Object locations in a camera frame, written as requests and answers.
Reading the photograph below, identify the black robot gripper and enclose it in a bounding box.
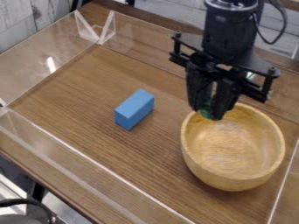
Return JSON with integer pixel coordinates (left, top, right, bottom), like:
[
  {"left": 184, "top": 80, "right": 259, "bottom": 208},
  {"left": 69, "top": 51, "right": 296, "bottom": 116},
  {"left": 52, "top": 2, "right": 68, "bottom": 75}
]
[{"left": 169, "top": 0, "right": 279, "bottom": 121}]

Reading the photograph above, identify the green dry erase marker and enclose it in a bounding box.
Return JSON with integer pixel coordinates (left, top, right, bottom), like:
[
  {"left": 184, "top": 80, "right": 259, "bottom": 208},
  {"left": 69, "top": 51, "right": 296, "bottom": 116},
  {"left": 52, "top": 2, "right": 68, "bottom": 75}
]
[{"left": 199, "top": 73, "right": 259, "bottom": 121}]

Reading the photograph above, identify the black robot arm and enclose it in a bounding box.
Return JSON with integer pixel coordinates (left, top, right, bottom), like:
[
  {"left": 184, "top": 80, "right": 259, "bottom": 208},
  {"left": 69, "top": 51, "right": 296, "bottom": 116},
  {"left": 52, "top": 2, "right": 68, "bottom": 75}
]
[{"left": 169, "top": 0, "right": 288, "bottom": 121}]

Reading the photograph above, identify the brown wooden bowl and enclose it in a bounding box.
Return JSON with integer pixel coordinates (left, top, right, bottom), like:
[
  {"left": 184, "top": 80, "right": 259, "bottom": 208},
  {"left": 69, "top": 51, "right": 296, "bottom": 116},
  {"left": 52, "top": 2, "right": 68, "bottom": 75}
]
[{"left": 180, "top": 103, "right": 286, "bottom": 192}]

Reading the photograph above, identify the blue foam block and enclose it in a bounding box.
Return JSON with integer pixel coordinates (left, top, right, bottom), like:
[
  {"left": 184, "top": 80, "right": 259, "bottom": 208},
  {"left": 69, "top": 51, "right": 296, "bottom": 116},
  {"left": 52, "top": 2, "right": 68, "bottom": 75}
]
[{"left": 115, "top": 89, "right": 155, "bottom": 130}]

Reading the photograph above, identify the clear acrylic tray wall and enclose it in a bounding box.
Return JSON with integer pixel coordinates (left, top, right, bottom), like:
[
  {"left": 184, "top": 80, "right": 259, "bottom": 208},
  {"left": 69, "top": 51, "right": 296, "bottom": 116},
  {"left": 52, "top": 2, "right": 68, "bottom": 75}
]
[{"left": 0, "top": 4, "right": 299, "bottom": 224}]

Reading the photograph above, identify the black metal table bracket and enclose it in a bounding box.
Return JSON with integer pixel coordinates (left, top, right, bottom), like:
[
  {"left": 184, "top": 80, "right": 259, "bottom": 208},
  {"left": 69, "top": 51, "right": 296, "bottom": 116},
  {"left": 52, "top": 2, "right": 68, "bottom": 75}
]
[{"left": 23, "top": 180, "right": 71, "bottom": 224}]

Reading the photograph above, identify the black cable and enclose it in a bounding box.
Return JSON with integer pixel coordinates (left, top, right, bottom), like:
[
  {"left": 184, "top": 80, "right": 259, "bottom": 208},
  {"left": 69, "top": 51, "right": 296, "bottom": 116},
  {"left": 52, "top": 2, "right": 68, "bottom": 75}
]
[{"left": 0, "top": 198, "right": 57, "bottom": 224}]

